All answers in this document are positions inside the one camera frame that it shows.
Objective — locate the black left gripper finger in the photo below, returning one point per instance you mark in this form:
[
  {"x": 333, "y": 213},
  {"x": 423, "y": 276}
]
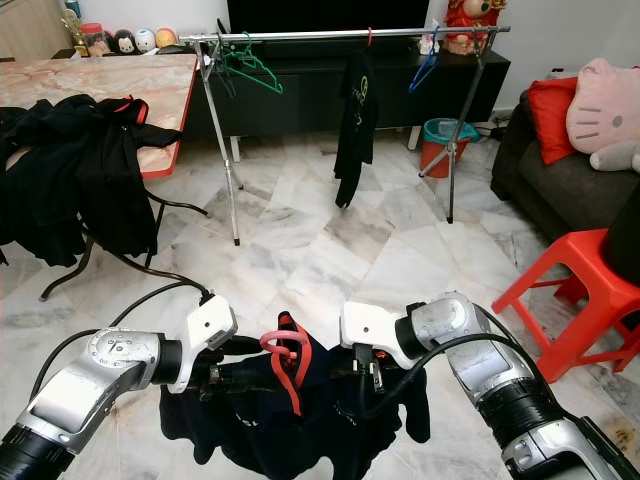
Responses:
[{"x": 242, "y": 345}]

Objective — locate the red hanger with pink hook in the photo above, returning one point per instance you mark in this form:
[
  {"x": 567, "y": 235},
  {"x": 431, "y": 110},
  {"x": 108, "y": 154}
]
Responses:
[{"x": 272, "y": 345}]

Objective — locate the navy garment with red trim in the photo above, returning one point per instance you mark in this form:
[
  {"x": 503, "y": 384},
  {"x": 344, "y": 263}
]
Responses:
[{"x": 260, "y": 430}]

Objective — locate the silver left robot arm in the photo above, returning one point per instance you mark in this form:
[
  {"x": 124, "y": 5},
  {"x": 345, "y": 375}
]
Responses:
[{"x": 110, "y": 370}]

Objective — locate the green plastic hanger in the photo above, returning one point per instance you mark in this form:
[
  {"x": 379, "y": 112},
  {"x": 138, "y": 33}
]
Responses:
[{"x": 250, "y": 63}]

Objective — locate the blue plastic hanger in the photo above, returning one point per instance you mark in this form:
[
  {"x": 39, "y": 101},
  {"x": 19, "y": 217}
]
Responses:
[{"x": 420, "y": 80}]

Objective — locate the red plastic hanger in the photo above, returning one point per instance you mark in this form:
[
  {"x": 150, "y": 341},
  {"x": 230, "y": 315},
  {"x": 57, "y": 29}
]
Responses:
[{"x": 369, "y": 35}]

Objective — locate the red plastic stool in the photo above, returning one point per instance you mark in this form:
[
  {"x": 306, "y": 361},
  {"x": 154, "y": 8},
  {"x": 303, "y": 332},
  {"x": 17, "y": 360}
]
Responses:
[{"x": 560, "y": 262}]

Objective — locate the red bin with teal bag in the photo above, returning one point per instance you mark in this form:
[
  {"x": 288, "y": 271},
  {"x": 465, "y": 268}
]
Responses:
[{"x": 437, "y": 157}]

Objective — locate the black clothes heap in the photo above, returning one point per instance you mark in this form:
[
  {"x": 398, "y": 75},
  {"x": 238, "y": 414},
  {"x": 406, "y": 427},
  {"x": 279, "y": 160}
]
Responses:
[{"x": 80, "y": 185}]

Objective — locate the black TV cabinet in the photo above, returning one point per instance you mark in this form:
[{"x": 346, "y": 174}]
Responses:
[{"x": 290, "y": 110}]

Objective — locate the dark brown sofa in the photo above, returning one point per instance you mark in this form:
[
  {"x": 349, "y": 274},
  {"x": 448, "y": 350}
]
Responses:
[{"x": 550, "y": 190}]

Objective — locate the black shirt with green print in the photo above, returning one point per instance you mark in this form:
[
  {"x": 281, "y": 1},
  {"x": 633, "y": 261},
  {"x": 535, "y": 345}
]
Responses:
[{"x": 358, "y": 125}]

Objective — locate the black bucket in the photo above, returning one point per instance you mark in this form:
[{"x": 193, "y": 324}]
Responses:
[{"x": 625, "y": 240}]

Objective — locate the red cushion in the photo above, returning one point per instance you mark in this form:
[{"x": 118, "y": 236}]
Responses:
[{"x": 555, "y": 120}]

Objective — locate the marble table with red edge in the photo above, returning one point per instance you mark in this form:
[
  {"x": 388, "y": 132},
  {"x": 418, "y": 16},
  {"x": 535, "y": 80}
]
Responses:
[{"x": 90, "y": 75}]

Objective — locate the orange round toy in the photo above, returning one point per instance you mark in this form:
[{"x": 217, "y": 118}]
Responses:
[{"x": 166, "y": 37}]

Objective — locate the metal clothes rack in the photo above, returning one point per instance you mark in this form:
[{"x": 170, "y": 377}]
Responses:
[{"x": 310, "y": 35}]

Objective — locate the white round toy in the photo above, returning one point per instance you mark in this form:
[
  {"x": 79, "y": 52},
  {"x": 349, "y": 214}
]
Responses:
[{"x": 145, "y": 40}]

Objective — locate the black round toy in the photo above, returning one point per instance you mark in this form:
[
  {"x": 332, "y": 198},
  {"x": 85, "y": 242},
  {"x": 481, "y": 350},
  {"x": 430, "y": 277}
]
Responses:
[{"x": 123, "y": 42}]

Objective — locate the white pink tissue box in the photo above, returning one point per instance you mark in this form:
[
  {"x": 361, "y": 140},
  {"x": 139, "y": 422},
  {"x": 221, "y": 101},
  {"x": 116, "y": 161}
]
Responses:
[{"x": 430, "y": 42}]

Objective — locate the pink cat face pillow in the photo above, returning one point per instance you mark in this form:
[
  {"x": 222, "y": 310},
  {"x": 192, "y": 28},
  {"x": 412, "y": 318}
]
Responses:
[{"x": 600, "y": 108}]

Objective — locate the jar with red lid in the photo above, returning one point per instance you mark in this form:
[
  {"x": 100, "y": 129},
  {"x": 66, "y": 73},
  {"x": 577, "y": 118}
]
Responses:
[{"x": 92, "y": 40}]

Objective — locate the black television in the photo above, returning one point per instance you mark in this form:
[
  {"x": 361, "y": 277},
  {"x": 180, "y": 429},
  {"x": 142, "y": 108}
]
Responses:
[{"x": 330, "y": 12}]

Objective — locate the red laughing Buddha statue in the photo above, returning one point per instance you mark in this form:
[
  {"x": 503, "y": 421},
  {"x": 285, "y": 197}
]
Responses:
[{"x": 473, "y": 12}]

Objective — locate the beige wooden cabinet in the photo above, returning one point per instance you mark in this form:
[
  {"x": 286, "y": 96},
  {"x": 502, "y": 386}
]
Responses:
[{"x": 30, "y": 28}]

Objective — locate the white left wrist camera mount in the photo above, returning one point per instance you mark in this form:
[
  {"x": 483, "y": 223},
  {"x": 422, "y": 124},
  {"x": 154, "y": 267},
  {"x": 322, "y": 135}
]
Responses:
[{"x": 212, "y": 320}]

